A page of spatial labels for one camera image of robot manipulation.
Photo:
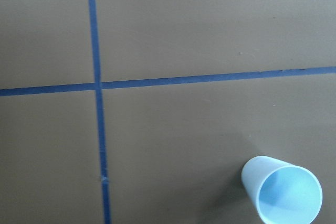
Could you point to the light blue cup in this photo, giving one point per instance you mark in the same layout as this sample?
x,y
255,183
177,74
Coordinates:
x,y
282,192

